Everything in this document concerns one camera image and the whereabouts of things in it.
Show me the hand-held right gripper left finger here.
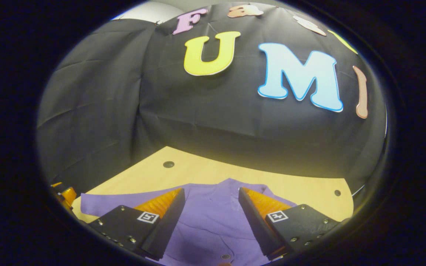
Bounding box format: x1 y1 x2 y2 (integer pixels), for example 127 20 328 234
87 188 186 261

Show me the purple button-up shirt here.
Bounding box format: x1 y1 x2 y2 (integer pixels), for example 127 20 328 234
81 178 298 266

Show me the black backdrop cloth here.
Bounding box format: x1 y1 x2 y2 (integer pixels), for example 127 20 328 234
37 2 388 194

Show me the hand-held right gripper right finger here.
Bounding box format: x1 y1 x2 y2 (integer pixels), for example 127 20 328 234
238 187 341 261

